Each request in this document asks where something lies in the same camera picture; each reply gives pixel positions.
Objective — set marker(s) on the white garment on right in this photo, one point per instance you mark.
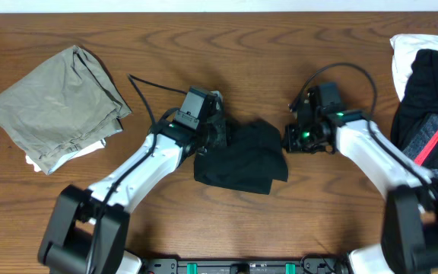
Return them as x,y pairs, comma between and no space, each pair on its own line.
405,47

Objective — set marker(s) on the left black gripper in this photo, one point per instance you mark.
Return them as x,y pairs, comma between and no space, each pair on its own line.
219,132

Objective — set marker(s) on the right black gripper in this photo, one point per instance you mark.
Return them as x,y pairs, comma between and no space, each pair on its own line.
290,138

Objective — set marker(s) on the folded olive green garment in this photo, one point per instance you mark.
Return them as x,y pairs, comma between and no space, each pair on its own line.
64,105

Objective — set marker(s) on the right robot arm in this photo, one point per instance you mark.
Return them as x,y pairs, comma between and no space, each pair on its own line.
409,241

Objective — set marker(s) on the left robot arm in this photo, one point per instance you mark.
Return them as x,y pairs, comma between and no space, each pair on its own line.
88,228

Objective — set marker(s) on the white garment under olive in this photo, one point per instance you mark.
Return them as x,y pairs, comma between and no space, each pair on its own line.
85,151

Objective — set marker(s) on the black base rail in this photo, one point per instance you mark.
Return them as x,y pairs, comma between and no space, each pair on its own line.
305,265

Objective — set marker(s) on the black Sydrogen polo shirt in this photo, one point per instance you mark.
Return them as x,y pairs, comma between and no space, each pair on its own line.
250,162

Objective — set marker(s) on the black grey red garment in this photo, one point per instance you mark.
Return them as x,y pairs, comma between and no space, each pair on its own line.
415,125

